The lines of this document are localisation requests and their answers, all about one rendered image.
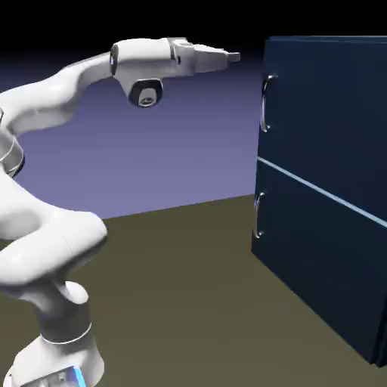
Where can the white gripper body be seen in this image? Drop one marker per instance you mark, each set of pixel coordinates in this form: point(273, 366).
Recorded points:
point(208, 58)

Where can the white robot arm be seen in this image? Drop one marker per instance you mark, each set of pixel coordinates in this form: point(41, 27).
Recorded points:
point(60, 87)

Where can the dark blue cabinet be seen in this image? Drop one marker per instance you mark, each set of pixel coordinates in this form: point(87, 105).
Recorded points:
point(326, 193)

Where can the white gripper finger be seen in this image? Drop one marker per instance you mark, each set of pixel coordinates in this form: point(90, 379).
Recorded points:
point(234, 57)

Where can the dark blue cabinet door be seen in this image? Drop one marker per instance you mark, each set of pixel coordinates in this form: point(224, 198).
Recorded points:
point(317, 257)
point(326, 121)

